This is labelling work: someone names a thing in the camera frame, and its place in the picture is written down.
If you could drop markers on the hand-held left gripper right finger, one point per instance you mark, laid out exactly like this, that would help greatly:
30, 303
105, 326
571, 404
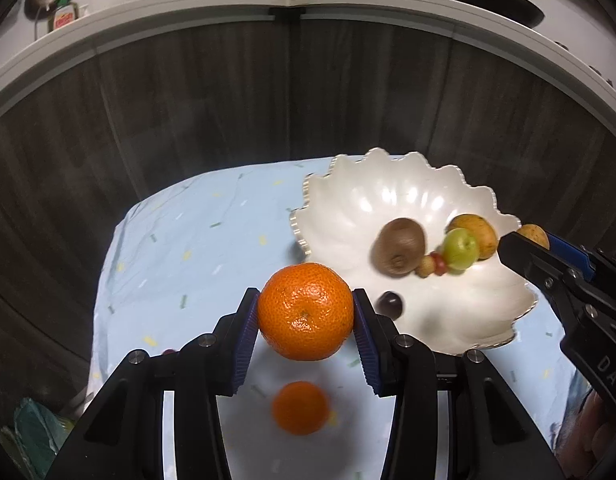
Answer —
365, 345

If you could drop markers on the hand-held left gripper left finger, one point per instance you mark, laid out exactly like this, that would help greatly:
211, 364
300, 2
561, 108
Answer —
245, 340

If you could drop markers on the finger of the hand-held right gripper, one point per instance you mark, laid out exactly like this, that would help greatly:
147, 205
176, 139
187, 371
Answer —
570, 252
533, 262

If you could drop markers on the small yellow fruit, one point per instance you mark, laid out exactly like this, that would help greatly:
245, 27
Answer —
533, 234

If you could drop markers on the dark purple plum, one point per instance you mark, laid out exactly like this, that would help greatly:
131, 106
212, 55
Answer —
389, 305

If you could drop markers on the orange mandarin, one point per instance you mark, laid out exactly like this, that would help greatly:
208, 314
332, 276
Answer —
305, 310
300, 407

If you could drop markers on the small red fruit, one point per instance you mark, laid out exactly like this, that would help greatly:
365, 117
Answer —
438, 261
169, 352

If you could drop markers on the white shell-shaped plate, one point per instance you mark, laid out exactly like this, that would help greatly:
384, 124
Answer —
348, 210

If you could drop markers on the person's right hand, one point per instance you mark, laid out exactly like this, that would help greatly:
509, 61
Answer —
593, 440

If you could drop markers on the yellow mango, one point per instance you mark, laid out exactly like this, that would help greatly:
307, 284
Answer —
483, 235

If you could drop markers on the small green round fruit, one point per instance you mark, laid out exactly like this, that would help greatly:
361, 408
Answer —
460, 250

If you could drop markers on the light blue printed tablecloth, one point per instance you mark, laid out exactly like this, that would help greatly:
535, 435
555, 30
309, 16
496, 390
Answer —
188, 260

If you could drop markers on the small tan fruit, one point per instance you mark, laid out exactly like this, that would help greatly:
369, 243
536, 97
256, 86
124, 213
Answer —
424, 266

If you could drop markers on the brown kiwi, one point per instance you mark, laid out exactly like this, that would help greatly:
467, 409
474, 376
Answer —
399, 245

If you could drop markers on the green crumpled bag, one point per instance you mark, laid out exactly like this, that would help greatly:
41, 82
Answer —
33, 435

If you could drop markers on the white pump bottle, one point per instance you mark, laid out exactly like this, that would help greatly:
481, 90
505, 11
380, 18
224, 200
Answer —
84, 10

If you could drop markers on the green dish soap bottle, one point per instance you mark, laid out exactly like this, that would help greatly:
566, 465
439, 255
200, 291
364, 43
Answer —
64, 17

